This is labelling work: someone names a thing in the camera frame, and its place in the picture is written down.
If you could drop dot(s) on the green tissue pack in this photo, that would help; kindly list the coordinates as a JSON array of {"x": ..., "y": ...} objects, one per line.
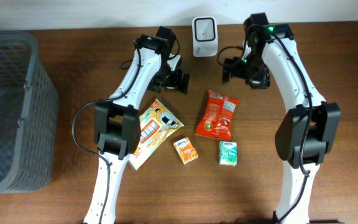
[{"x": 228, "y": 153}]

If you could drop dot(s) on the beige wet wipes packet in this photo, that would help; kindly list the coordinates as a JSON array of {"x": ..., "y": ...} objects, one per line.
[{"x": 157, "y": 123}]

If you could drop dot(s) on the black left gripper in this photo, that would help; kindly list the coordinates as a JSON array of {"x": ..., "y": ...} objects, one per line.
[{"x": 173, "y": 83}]

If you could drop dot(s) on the orange tissue pack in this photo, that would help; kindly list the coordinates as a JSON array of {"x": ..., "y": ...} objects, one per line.
[{"x": 185, "y": 150}]

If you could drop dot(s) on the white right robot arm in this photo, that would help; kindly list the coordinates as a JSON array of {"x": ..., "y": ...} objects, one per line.
[{"x": 309, "y": 128}]

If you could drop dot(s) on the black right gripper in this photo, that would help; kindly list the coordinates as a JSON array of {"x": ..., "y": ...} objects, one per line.
[{"x": 239, "y": 69}]

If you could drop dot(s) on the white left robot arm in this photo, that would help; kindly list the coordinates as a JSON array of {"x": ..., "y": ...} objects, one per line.
[{"x": 117, "y": 130}]

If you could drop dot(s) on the white barcode scanner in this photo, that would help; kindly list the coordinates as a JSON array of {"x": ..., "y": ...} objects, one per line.
[{"x": 205, "y": 36}]

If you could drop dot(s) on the grey plastic mesh basket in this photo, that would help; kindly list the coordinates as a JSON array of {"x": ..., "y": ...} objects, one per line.
[{"x": 29, "y": 108}]

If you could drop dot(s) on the red Hacks candy bag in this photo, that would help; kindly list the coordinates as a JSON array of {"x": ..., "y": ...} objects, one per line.
[{"x": 217, "y": 118}]

